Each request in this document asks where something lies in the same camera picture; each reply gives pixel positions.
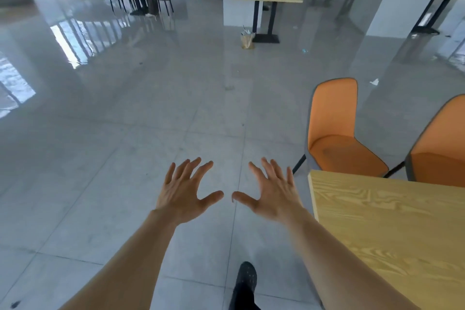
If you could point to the person's right hand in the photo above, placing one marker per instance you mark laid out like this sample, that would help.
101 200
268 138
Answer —
276 199

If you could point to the person's left hand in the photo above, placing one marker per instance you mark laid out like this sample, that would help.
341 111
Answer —
180 199

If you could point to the person's right little finger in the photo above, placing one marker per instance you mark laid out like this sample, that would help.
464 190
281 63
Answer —
290 176

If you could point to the person's left little finger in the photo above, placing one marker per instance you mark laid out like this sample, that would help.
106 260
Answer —
169 174

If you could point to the person's left thumb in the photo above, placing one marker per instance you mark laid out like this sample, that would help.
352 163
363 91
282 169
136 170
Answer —
211 199

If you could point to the person's right thumb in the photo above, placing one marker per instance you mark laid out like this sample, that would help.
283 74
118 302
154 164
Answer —
244 199

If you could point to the person's left middle finger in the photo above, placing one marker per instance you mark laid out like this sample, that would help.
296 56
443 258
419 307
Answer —
192 168

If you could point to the person's right middle finger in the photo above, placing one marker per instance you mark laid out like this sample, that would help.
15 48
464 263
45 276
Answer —
268 170

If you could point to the person's right forearm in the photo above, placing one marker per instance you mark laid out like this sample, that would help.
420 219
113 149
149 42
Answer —
338 269

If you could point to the person's left forearm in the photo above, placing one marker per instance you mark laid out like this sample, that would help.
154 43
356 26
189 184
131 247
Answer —
127 266

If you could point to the orange chair with black legs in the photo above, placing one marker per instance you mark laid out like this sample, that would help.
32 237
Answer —
332 128
439 150

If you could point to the person's black shoe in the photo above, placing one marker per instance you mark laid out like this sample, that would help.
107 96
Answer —
244 286

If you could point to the light wooden table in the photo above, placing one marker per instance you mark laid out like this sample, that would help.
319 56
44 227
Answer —
392 233

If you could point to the white paper scrap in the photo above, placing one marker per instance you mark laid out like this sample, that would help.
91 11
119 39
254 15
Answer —
374 82

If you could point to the brown paper bag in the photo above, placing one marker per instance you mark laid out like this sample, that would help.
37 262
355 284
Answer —
247 40

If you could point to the table with black slanted legs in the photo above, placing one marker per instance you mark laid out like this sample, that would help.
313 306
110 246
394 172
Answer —
434 12

